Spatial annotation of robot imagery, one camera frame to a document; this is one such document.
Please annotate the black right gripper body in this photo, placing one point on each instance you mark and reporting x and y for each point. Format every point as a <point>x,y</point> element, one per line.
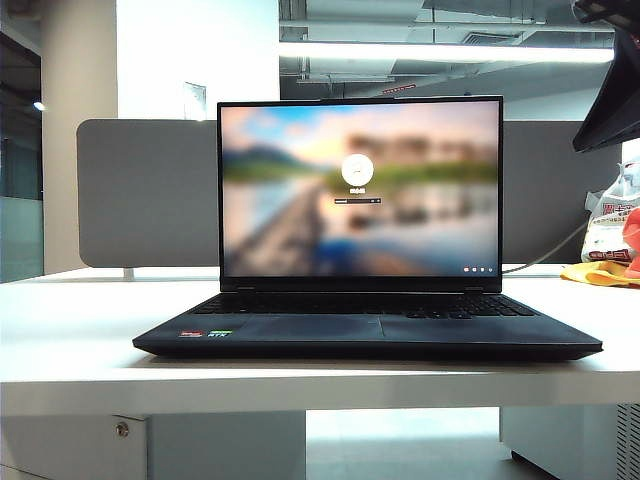
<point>615,12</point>

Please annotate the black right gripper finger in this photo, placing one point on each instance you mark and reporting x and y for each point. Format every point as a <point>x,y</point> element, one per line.
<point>615,110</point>

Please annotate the black laptop computer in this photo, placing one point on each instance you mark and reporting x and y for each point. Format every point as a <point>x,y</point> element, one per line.
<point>300,225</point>

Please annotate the white plastic bag red print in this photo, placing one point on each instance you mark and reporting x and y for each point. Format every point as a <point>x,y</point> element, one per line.
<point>607,235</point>

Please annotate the ceiling air vent grille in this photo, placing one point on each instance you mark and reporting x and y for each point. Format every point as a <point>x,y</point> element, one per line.
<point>492,38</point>

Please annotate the orange-red soft object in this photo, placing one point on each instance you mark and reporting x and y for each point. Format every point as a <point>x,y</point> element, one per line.
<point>634,235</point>

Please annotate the yellow cloth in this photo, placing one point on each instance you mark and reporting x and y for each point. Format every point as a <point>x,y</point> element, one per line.
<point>595,276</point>

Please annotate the long ceiling light strip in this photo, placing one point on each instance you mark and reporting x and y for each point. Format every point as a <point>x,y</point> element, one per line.
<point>450,52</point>

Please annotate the red hanging ceiling sign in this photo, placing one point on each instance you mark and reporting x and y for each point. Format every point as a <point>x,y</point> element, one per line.
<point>399,89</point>

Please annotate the white cabinet with vent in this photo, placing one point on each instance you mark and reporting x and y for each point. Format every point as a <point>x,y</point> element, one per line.
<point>560,435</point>

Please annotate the grey fabric desk divider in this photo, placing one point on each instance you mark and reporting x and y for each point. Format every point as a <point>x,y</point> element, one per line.
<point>150,200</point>

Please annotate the white drawer cabinet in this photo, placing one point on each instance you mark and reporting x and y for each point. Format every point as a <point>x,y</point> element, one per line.
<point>200,450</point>

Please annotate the round white lamp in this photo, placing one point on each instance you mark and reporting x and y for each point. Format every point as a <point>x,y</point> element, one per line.
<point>39,106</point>

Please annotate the round metal drawer lock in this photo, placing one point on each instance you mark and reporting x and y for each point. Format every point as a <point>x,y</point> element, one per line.
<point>122,428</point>

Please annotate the white divider mounting bracket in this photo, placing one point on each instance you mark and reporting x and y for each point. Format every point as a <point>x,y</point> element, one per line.
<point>129,273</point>

